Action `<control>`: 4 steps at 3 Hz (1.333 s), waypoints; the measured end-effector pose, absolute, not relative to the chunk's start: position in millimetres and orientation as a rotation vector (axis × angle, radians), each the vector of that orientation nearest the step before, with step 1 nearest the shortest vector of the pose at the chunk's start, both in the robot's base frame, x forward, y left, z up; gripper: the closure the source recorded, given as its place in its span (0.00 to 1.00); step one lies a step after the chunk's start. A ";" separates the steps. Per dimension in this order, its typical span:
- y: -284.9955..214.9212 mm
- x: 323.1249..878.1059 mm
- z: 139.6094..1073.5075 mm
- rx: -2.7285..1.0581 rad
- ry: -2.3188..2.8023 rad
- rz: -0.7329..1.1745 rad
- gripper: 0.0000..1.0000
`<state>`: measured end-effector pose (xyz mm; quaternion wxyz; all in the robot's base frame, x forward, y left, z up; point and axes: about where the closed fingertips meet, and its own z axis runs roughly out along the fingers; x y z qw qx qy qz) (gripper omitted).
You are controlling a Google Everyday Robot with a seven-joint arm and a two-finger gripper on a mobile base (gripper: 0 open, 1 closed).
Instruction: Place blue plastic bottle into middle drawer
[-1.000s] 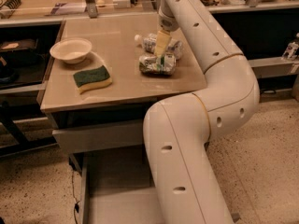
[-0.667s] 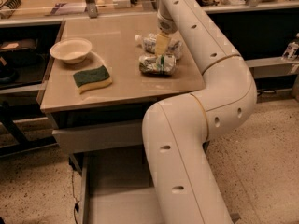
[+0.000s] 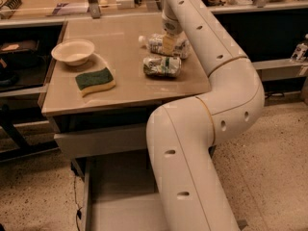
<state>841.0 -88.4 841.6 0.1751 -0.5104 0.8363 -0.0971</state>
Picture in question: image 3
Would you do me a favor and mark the grey middle drawer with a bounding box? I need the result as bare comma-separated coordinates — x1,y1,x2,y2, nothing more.
54,123,147,159

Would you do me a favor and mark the black coiled wire rack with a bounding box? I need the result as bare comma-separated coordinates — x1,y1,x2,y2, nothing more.
0,0,22,19

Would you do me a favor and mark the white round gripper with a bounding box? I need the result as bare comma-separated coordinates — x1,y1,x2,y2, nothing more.
162,10,183,56

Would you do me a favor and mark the grey drawer cabinet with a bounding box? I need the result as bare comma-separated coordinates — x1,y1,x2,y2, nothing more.
42,13,210,161

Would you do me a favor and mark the grey open bottom drawer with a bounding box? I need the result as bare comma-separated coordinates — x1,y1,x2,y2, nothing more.
78,150,247,231

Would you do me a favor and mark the crushed green label can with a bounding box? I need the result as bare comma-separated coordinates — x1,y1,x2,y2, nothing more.
143,56,182,78

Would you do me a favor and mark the black cable on floor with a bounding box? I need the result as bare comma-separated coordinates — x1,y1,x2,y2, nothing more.
69,162,83,231

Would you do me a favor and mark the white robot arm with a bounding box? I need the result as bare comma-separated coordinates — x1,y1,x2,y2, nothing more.
146,0,265,231

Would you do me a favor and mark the small bottle on shelf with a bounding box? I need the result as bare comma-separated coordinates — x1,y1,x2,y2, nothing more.
291,34,308,61

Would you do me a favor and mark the white bowl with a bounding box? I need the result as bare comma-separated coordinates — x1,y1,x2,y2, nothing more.
51,39,94,66

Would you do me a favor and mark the purple white paper packet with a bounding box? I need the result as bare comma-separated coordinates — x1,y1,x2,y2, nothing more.
52,3,89,16

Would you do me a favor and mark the blue label plastic bottle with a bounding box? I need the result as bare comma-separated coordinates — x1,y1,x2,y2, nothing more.
139,34,190,60

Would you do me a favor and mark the green yellow sponge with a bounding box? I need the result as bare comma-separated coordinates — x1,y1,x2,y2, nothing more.
75,67,116,96

